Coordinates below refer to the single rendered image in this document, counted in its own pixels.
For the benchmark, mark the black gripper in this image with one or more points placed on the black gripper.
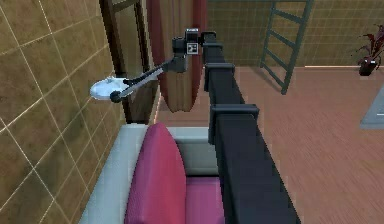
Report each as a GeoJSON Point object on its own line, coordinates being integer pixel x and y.
{"type": "Point", "coordinates": [179, 53]}

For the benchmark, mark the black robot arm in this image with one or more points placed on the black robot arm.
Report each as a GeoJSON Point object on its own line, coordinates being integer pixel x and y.
{"type": "Point", "coordinates": [240, 140]}

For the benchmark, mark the grey armchair with pink cushions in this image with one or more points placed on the grey armchair with pink cushions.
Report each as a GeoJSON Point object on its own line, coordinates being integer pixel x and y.
{"type": "Point", "coordinates": [156, 180]}

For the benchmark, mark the dark brown framed window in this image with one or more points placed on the dark brown framed window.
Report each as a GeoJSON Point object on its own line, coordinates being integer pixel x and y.
{"type": "Point", "coordinates": [126, 60]}

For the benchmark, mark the green ladder shelf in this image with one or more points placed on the green ladder shelf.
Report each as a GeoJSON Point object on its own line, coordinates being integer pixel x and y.
{"type": "Point", "coordinates": [286, 43]}

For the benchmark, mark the red plant in black pot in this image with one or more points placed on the red plant in black pot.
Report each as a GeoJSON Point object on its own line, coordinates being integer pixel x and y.
{"type": "Point", "coordinates": [370, 53]}

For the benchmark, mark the grey rug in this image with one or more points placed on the grey rug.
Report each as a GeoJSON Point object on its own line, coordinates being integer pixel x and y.
{"type": "Point", "coordinates": [374, 110]}

